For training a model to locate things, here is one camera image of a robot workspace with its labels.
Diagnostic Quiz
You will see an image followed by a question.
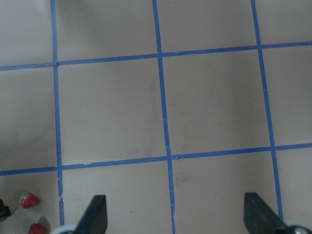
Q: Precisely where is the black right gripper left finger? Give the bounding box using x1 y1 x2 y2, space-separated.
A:
52 195 109 234

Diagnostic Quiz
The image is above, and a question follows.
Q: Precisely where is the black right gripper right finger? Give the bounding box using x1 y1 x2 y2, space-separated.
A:
244 192 312 234

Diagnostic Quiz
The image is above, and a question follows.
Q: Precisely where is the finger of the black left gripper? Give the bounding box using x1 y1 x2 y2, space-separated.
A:
0 199 10 222

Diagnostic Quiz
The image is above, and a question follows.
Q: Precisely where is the red strawberry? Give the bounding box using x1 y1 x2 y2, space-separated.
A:
28 223 47 234
19 192 40 209

